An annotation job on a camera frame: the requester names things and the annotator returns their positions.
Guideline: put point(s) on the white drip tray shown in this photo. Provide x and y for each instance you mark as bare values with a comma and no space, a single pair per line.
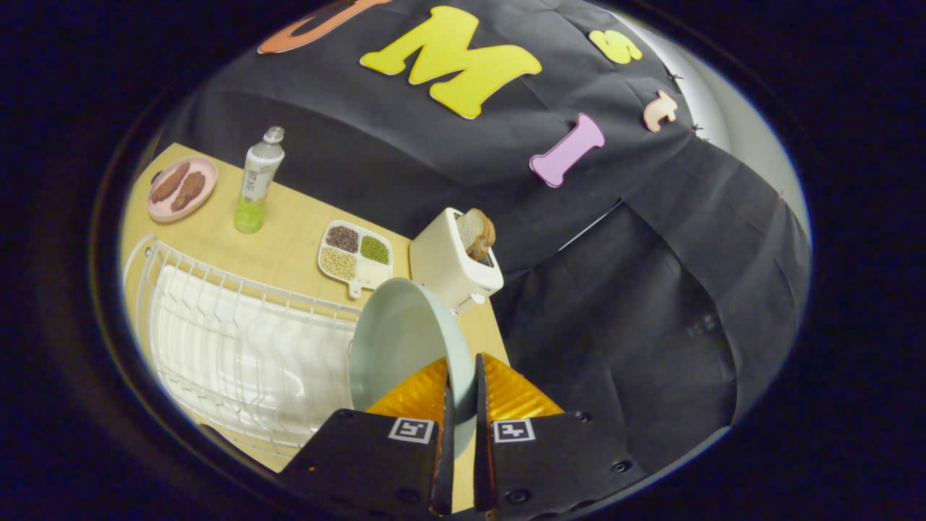
289,383

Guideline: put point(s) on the pink plate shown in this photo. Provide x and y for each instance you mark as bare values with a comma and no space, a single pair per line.
210,177

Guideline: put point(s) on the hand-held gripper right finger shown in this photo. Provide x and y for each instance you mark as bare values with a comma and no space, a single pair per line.
482,463

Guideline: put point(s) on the white toaster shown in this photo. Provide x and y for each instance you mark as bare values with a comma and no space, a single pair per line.
441,268

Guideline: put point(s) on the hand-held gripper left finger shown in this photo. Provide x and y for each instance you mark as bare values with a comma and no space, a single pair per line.
444,470

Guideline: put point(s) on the light green plate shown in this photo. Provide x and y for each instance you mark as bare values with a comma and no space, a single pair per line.
405,340

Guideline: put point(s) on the black backdrop cloth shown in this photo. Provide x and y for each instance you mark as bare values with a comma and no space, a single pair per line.
434,159

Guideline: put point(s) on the white divided tray with beans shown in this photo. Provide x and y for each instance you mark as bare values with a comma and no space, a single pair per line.
372,275

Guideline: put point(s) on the brown food piece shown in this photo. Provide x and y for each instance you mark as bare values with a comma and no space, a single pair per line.
189,190
170,183

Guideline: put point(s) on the brown bread slice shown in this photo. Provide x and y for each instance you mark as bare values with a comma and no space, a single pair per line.
474,231

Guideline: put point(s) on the clear bottle with green liquid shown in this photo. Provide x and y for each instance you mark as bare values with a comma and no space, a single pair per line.
257,181

